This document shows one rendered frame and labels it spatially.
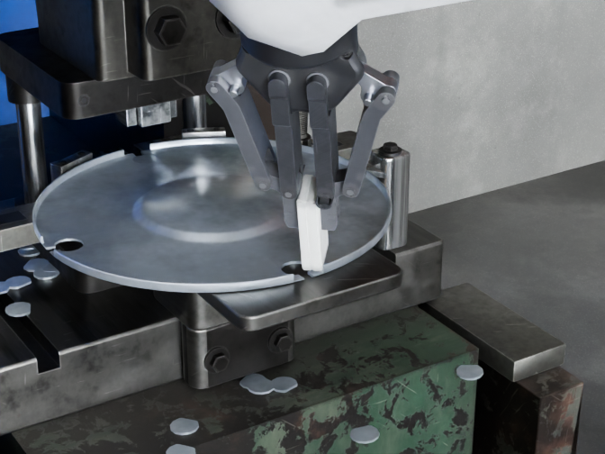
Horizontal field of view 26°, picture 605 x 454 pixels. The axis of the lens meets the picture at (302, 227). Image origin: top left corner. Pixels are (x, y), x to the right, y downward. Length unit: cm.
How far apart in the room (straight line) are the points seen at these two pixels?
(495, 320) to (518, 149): 191
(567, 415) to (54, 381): 44
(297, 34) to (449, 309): 61
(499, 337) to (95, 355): 36
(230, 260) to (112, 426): 17
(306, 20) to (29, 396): 50
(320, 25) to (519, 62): 240
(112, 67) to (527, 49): 206
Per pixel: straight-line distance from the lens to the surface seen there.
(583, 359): 243
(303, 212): 93
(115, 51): 104
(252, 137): 89
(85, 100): 105
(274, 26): 64
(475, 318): 120
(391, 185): 115
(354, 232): 103
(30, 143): 119
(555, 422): 116
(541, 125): 312
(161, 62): 102
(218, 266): 98
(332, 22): 63
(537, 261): 277
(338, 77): 85
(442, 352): 114
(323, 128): 87
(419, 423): 115
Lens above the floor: 122
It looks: 25 degrees down
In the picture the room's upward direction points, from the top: straight up
